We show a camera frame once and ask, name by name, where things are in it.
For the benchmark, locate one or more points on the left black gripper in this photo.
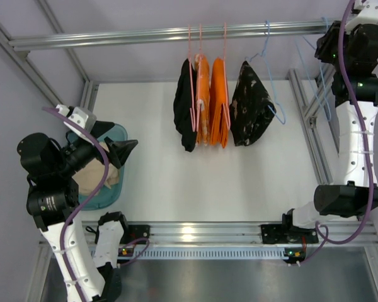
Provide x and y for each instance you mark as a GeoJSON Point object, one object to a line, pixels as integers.
{"type": "Point", "coordinates": [106, 148]}

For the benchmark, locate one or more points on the black bleached patterned garment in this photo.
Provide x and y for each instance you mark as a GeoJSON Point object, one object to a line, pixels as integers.
{"type": "Point", "coordinates": [251, 110]}

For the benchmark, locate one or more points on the right aluminium frame post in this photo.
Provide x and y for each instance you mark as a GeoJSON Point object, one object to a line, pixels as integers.
{"type": "Point", "coordinates": [312, 126]}

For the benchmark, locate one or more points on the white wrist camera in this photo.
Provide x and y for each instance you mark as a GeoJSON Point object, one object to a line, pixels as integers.
{"type": "Point", "coordinates": [365, 12]}
{"type": "Point", "coordinates": [77, 115]}

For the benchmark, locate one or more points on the aluminium hanging rail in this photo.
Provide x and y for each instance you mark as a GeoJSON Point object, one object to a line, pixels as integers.
{"type": "Point", "coordinates": [163, 35]}

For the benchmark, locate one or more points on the aluminium frame post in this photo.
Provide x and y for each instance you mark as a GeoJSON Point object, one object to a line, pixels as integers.
{"type": "Point", "coordinates": [59, 75]}
{"type": "Point", "coordinates": [312, 126]}

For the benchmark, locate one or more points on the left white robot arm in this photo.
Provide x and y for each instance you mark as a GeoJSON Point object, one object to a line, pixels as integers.
{"type": "Point", "coordinates": [52, 198]}

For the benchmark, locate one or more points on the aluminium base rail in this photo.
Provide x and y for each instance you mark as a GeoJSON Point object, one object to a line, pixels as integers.
{"type": "Point", "coordinates": [236, 234]}

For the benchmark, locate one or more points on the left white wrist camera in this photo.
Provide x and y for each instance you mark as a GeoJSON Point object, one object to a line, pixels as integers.
{"type": "Point", "coordinates": [77, 115]}

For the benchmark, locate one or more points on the teal plastic bin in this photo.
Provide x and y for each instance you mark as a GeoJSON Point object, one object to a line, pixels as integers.
{"type": "Point", "coordinates": [105, 197]}

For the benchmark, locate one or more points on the orange white patterned garment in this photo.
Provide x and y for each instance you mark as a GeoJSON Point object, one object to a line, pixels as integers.
{"type": "Point", "coordinates": [200, 138]}

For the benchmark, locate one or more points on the pink hanger of black garment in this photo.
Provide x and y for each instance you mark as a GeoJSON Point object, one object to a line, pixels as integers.
{"type": "Point", "coordinates": [194, 107]}

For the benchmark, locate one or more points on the beige trousers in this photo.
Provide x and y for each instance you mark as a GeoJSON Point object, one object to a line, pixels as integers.
{"type": "Point", "coordinates": [89, 177]}

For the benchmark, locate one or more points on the pink hanger of orange garment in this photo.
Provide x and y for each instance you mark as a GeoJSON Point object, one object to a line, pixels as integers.
{"type": "Point", "coordinates": [226, 102]}

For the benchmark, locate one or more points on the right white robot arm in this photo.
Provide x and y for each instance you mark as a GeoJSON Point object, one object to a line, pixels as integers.
{"type": "Point", "coordinates": [353, 52]}

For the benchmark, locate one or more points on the blue hanger of patterned garment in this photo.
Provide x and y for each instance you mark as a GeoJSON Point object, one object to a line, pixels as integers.
{"type": "Point", "coordinates": [262, 54]}

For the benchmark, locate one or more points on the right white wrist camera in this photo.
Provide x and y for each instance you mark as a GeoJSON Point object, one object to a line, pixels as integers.
{"type": "Point", "coordinates": [365, 12]}

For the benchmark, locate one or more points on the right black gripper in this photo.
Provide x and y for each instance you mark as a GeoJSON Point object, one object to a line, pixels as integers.
{"type": "Point", "coordinates": [322, 44]}

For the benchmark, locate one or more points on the left aluminium frame post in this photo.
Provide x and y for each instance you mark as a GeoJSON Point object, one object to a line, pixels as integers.
{"type": "Point", "coordinates": [59, 75]}

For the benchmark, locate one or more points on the solid orange garment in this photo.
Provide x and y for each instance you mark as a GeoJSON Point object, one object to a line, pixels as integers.
{"type": "Point", "coordinates": [218, 97]}

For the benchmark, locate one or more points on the slotted cable duct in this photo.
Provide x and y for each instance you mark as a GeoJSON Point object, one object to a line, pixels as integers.
{"type": "Point", "coordinates": [208, 253]}

